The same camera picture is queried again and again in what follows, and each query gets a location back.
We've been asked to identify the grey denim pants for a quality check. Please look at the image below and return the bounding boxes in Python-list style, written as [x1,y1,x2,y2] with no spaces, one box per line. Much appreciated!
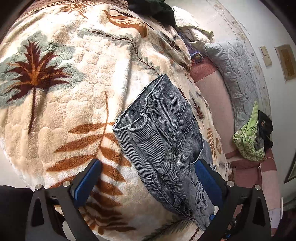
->
[112,74,214,230]

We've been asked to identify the dark clothing pile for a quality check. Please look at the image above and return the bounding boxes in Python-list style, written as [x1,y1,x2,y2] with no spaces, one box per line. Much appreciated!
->
[254,110,273,152]

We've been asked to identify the green patterned cloth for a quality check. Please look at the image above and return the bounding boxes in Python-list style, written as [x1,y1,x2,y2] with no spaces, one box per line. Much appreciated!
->
[232,101,265,162]

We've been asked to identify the beige leaf pattern blanket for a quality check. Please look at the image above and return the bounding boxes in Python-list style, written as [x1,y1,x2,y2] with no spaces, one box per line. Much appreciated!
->
[1,1,229,240]

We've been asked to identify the grey quilted pillow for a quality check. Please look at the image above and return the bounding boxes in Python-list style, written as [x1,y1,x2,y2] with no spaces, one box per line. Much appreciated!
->
[204,39,258,131]

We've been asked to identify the cream cushion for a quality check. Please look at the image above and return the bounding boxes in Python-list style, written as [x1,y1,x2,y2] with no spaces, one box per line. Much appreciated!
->
[172,6,215,52]

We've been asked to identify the black garment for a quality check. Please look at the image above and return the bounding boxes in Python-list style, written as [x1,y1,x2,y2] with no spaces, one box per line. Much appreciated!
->
[127,0,176,28]

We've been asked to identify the wall switch plate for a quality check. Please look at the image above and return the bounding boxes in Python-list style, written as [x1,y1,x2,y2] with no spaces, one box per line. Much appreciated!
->
[260,46,272,67]

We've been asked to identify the wooden wall frame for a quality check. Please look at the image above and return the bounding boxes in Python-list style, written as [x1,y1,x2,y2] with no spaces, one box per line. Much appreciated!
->
[275,45,296,81]

